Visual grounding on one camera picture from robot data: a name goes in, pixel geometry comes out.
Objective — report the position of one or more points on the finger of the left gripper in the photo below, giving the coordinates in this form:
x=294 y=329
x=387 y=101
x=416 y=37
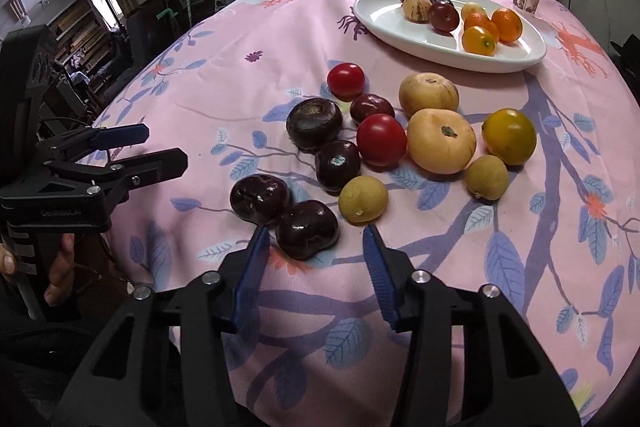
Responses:
x=115 y=135
x=117 y=180

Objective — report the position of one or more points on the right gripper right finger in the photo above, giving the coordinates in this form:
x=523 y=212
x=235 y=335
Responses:
x=508 y=380

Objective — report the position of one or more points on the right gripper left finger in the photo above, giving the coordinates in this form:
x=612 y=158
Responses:
x=160 y=360

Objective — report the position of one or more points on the dark cherry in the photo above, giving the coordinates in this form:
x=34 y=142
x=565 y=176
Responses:
x=336 y=164
x=306 y=229
x=261 y=199

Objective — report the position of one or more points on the yellow-orange tomato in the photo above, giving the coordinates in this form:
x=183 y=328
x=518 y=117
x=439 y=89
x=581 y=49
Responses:
x=479 y=40

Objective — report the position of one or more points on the orange front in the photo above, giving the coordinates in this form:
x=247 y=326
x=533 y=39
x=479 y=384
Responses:
x=509 y=25

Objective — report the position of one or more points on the orange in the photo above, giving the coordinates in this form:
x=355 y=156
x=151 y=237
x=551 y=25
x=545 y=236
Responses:
x=509 y=25
x=479 y=19

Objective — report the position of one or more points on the large dark red plum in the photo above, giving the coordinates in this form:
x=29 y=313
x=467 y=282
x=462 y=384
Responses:
x=444 y=18

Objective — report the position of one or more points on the striped pepino melon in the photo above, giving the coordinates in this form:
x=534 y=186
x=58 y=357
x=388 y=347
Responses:
x=416 y=11

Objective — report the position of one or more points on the person's left hand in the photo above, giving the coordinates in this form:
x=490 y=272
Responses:
x=61 y=270

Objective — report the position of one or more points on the small yellow-green fruit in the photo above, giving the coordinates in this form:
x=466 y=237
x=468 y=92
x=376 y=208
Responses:
x=487 y=178

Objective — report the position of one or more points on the small yellow fruit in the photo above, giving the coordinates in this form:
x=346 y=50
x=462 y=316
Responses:
x=362 y=200

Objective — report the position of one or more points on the dark water chestnut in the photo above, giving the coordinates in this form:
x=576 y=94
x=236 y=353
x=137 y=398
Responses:
x=313 y=123

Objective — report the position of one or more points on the tan flat peach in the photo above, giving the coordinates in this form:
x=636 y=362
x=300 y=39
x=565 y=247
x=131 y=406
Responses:
x=440 y=141

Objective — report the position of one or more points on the green-yellow tomato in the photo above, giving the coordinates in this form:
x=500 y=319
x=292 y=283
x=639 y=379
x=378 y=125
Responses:
x=510 y=135

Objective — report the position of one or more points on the pink floral tablecloth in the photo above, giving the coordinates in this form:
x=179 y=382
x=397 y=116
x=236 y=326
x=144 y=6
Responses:
x=562 y=243

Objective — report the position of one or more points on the red tomato centre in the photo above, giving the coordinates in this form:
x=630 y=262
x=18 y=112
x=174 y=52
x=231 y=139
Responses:
x=381 y=140

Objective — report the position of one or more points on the small red tomato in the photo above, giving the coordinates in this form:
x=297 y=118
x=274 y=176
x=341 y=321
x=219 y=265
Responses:
x=346 y=81

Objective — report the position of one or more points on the small dark red plum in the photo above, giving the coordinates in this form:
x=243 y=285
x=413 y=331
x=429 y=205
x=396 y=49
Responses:
x=368 y=104

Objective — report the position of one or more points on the tan round fruit rear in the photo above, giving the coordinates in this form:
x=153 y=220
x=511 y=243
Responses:
x=427 y=90

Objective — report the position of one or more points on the white oval plate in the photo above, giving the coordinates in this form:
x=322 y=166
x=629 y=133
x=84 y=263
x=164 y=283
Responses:
x=384 y=20

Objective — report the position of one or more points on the yellow spotted fruit on plate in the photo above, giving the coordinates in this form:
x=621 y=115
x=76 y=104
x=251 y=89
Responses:
x=471 y=8

